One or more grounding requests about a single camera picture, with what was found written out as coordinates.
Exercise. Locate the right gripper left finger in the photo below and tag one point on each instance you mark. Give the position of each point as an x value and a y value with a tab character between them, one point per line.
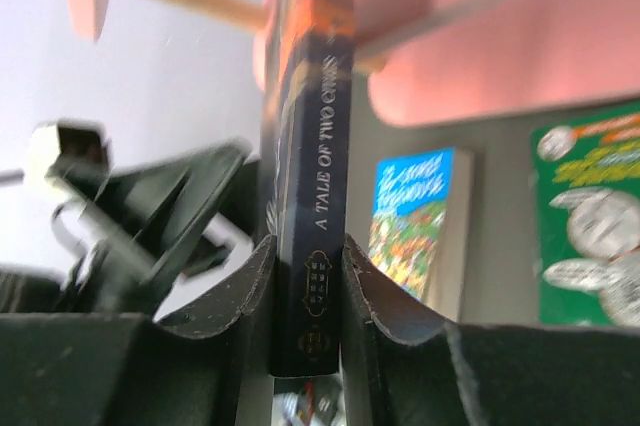
206	365

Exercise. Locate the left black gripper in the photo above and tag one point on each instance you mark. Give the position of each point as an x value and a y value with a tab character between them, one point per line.
153	221

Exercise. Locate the pink three-tier shelf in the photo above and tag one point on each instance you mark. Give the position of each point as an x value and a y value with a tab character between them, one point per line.
435	61

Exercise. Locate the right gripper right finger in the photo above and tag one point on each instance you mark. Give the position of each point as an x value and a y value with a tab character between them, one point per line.
405	364

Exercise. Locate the dark tale of two cities book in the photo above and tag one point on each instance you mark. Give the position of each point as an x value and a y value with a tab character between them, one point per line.
308	60

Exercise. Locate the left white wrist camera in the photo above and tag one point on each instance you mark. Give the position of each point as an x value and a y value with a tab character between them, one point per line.
74	140

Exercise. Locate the blue 26-storey treehouse book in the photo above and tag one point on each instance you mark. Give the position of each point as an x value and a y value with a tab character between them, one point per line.
420	221

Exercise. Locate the green treehouse book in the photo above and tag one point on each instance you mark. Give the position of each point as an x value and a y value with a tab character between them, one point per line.
586	181

